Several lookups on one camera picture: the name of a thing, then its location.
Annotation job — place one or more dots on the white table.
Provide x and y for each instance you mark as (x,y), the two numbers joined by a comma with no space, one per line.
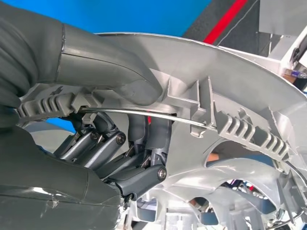
(283,16)

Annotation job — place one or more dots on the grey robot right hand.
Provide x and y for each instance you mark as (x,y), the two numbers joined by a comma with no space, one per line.
(48,196)

